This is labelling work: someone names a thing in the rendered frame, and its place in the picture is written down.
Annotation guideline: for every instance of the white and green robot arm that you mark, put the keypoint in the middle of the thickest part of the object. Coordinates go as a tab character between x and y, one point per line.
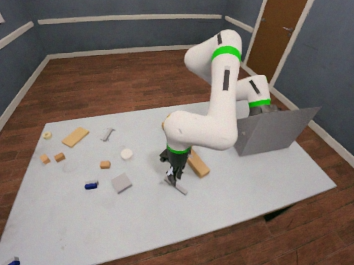
217	131

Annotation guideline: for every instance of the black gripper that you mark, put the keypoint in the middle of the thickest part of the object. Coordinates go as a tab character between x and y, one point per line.
175	172

